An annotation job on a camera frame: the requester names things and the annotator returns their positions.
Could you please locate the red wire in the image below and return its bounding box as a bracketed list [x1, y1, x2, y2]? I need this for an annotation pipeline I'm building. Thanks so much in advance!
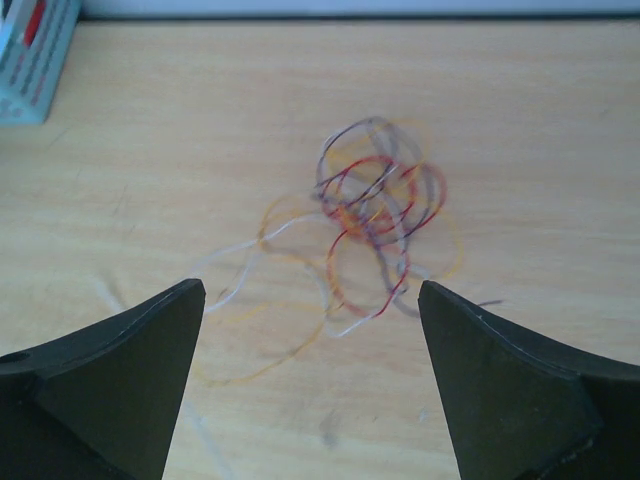
[322, 155, 448, 321]

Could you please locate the white wire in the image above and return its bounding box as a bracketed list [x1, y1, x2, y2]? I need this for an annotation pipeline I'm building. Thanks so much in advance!
[199, 164, 431, 339]

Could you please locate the light blue plastic basket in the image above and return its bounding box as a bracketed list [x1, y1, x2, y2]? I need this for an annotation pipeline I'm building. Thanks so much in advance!
[1, 0, 81, 126]

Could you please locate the dark purple wire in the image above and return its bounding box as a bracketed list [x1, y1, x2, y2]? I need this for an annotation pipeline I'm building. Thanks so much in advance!
[313, 117, 504, 307]

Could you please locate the orange wire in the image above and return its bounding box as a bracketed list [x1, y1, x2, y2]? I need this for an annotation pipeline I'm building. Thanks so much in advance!
[324, 117, 464, 281]

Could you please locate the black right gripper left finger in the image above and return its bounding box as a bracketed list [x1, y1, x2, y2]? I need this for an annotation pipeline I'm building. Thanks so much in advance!
[1, 279, 205, 479]

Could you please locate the yellow wire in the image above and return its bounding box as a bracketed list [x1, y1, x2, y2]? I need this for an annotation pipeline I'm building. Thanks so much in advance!
[192, 197, 346, 386]

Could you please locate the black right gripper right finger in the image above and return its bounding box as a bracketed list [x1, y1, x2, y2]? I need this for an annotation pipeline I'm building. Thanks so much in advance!
[418, 281, 639, 479]

